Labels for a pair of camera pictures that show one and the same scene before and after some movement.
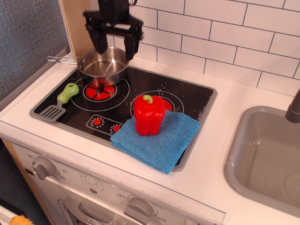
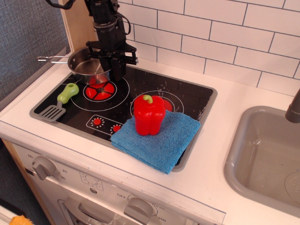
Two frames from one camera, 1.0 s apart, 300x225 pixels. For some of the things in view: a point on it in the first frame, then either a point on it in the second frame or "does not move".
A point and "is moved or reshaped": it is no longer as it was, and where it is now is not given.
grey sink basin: x=264 y=163 does not move
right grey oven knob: x=139 y=210 does not move
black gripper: x=116 y=11 → x=111 y=43
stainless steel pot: x=99 y=68 is moved or reshaped
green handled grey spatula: x=53 y=113 does not move
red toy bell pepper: x=149 y=114 does not move
